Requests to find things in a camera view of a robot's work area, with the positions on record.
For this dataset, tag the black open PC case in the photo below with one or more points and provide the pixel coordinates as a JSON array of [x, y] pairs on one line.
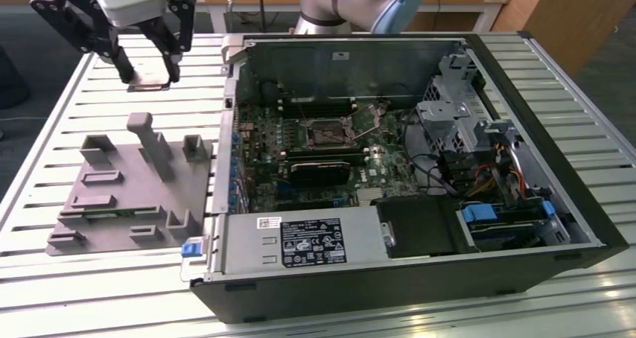
[[348, 297]]

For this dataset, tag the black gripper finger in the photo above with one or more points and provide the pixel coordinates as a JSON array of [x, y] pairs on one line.
[[79, 25], [181, 18]]

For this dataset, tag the CPU socket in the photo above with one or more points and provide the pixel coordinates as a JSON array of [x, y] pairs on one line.
[[328, 133]]

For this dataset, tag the small blue clip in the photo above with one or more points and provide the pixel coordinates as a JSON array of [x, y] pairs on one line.
[[548, 208]]

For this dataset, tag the wooden cabinet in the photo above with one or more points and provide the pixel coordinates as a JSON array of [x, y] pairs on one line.
[[571, 18]]

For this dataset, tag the green motherboard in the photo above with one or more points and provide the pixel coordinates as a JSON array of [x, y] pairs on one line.
[[393, 166]]

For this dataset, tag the silver metal drive cage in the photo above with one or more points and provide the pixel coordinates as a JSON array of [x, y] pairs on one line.
[[443, 114]]

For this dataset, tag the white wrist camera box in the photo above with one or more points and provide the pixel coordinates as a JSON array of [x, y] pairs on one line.
[[134, 6]]

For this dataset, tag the blue disk carrier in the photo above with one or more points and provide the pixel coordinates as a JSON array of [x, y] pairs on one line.
[[477, 214]]

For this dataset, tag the grey parts rack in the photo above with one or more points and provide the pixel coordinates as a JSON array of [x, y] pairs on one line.
[[145, 204]]

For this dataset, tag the black RAM slots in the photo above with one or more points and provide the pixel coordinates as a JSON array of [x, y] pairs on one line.
[[322, 155], [318, 107]]

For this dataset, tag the silver chipset heatsink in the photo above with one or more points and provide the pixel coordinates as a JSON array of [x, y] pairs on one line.
[[371, 196]]

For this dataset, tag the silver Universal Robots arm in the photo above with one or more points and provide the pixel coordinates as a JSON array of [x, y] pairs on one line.
[[328, 3]]

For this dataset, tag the grey power supply unit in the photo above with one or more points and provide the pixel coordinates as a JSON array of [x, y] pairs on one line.
[[244, 241]]

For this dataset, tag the black power supply label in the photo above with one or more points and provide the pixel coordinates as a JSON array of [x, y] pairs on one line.
[[313, 243]]

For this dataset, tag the blue case latch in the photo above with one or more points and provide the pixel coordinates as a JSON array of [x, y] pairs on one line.
[[193, 250]]

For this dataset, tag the black graphics card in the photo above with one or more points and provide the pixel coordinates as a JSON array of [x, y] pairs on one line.
[[321, 174]]

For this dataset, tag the black plastic shroud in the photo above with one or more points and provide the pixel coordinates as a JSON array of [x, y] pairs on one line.
[[423, 226]]

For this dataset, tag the silver CPU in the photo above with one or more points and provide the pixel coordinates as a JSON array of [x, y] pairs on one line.
[[149, 82]]

